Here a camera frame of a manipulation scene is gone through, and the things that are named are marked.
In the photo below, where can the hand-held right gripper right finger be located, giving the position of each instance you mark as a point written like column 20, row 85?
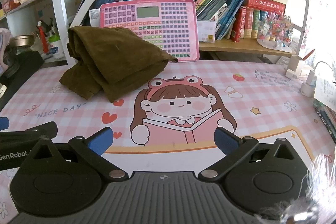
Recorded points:
column 225, row 142

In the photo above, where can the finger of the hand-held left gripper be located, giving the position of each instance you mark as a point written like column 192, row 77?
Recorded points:
column 4, row 123
column 26, row 136

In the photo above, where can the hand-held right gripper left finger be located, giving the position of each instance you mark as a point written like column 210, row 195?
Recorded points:
column 101, row 141

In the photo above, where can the olive brown pants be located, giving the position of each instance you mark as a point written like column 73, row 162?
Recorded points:
column 110, row 61

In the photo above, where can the pink checked cartoon desk mat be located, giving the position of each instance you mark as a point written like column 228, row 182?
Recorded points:
column 262, row 98

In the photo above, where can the lavender folded garment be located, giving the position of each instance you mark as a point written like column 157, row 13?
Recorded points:
column 4, row 48

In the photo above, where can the brass metal bowl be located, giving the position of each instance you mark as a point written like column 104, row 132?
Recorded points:
column 22, row 40

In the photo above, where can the white tub green lid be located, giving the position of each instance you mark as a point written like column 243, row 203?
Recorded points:
column 56, row 47

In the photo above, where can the red tassel pendant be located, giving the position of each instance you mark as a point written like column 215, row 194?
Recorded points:
column 42, row 35

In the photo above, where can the white desk lamp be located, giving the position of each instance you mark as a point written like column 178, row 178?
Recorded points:
column 308, row 85

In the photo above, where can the white storage box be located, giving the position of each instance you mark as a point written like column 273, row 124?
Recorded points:
column 206, row 31

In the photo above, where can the red thick book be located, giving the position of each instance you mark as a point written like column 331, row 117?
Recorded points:
column 238, row 24
column 266, row 5

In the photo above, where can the colourful candy ornament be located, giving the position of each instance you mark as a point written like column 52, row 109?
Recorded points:
column 275, row 29

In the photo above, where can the pink toy keyboard tablet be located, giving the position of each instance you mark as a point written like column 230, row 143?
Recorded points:
column 170, row 29

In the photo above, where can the row of colourful books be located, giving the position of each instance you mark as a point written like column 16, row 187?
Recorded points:
column 225, row 11

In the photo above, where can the white wooden bookshelf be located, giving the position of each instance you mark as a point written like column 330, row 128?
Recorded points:
column 56, row 3

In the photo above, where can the thick book white pages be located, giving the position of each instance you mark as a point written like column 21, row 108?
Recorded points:
column 84, row 7

